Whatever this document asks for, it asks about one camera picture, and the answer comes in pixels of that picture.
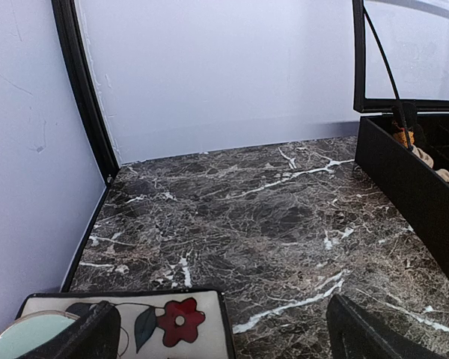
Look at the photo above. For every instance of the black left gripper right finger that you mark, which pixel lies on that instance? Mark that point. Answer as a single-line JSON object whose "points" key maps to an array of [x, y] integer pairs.
{"points": [[355, 333]]}

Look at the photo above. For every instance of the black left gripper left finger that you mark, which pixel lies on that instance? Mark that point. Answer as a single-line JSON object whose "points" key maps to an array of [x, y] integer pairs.
{"points": [[96, 334]]}

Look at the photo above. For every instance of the pale green ceramic bowl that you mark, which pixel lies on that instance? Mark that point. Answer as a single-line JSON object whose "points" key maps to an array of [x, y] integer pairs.
{"points": [[33, 330]]}

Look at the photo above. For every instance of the floral square ceramic plate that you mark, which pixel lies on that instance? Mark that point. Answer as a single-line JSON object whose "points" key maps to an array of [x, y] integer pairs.
{"points": [[170, 323]]}

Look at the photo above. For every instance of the black compartment storage box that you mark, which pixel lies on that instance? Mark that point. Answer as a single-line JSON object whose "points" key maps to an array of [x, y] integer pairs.
{"points": [[418, 193]]}

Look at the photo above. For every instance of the beige rolled sock in box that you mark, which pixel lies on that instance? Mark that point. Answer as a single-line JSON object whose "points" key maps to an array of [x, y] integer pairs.
{"points": [[427, 159]]}

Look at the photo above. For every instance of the orange black item in box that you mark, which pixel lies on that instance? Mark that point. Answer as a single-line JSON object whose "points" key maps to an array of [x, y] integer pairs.
{"points": [[407, 122]]}

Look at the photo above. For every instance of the glass-panel black box lid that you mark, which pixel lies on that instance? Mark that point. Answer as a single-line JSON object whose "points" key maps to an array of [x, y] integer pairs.
{"points": [[401, 52]]}

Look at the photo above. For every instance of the black left corner post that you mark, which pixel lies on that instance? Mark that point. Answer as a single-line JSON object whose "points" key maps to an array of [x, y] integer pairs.
{"points": [[78, 71]]}

